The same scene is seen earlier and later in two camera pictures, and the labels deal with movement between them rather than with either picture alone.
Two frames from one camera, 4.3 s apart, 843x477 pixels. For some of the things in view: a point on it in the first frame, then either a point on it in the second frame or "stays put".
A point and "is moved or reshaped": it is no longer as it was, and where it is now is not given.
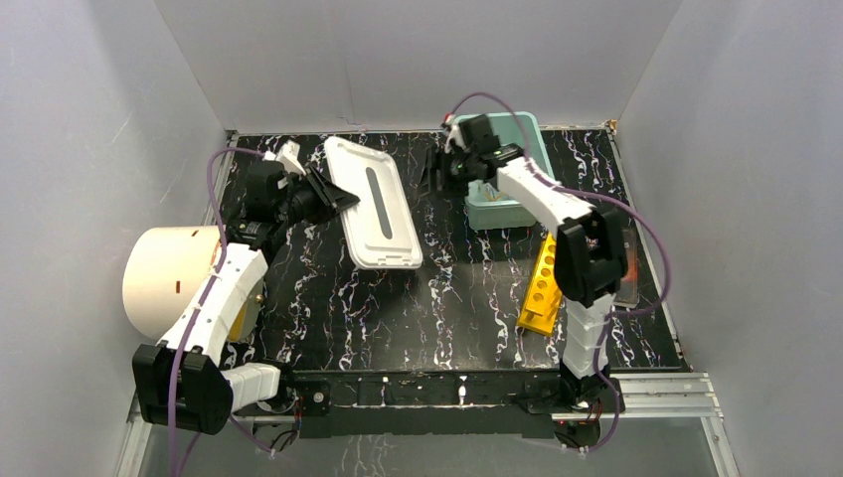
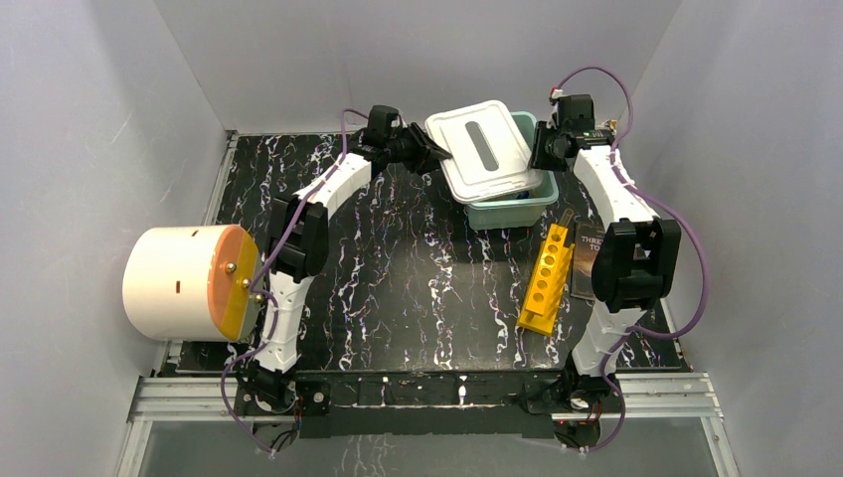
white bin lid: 380,228 is moved or reshaped
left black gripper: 323,195 → 414,150
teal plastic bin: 490,207 stays put
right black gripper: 438,162 → 539,161
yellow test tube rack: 543,300 stays put
